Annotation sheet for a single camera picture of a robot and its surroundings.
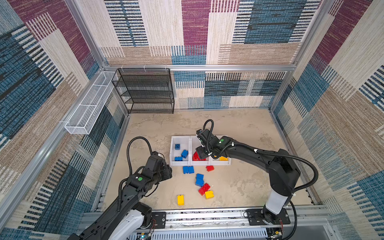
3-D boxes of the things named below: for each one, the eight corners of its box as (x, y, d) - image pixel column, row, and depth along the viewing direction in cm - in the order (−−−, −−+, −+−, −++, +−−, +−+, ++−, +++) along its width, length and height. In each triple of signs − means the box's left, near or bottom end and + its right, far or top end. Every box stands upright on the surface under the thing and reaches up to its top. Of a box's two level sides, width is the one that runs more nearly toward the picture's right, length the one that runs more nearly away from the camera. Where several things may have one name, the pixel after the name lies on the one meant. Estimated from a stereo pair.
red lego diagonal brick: (202, 195, 83) (202, 194, 81) (198, 191, 84) (198, 190, 82) (210, 187, 85) (210, 186, 83) (206, 183, 87) (206, 182, 85)
